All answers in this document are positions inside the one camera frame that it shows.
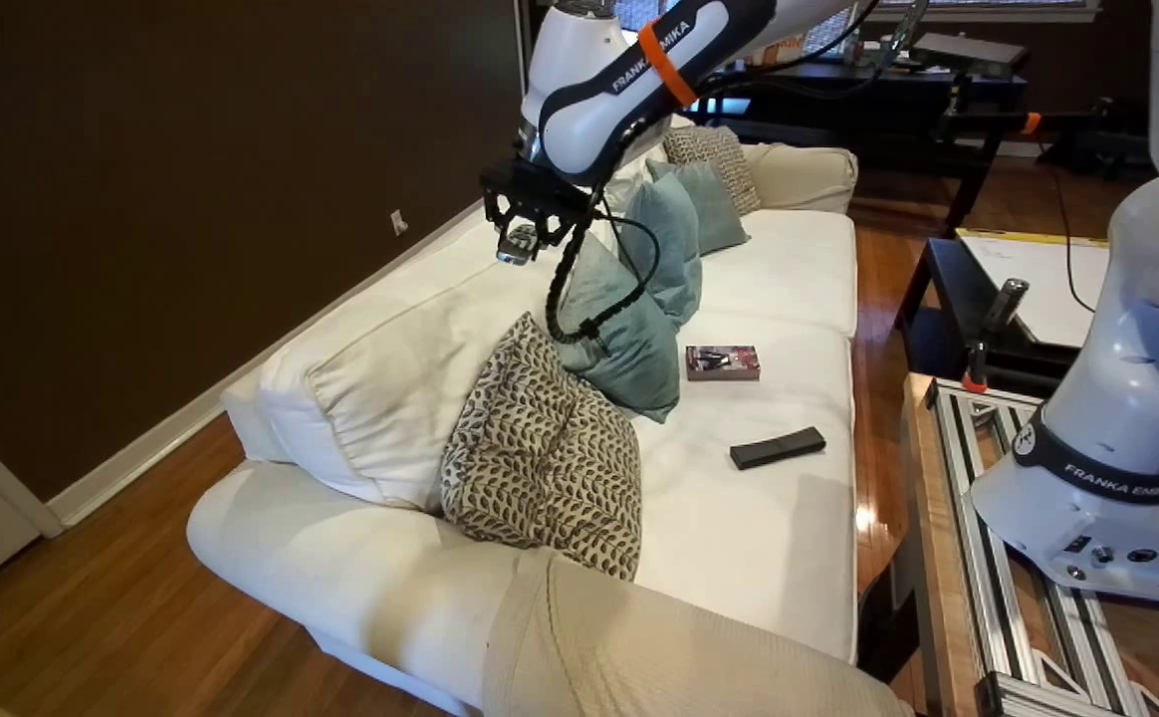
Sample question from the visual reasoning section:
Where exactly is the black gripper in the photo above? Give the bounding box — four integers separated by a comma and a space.
479, 154, 604, 268

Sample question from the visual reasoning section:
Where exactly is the black remote control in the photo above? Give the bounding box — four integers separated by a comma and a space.
724, 421, 834, 472

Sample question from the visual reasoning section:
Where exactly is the large leaf patterned pillow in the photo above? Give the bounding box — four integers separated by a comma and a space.
435, 310, 651, 585

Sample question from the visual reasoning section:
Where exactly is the small leaf patterned pillow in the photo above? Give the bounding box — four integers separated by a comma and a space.
663, 118, 765, 215

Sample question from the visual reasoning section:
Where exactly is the small book with red cover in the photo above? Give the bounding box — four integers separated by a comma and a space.
682, 341, 765, 385

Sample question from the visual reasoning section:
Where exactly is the black console table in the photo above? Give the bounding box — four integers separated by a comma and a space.
595, 33, 1034, 240

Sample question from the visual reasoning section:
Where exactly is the white sofa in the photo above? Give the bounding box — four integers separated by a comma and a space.
182, 113, 919, 717

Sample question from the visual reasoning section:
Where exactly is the black side table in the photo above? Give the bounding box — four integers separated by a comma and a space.
891, 231, 1091, 398

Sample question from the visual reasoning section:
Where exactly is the white sheet on side table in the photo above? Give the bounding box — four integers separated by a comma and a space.
955, 227, 1126, 353

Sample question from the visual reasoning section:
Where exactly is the black braided cable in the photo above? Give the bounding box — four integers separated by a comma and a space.
542, 203, 664, 346

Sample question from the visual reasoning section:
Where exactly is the black clamp handle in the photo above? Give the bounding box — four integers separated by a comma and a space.
955, 276, 1034, 389

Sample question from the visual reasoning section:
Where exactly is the aluminium profile robot base frame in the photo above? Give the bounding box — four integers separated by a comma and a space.
929, 374, 1159, 717

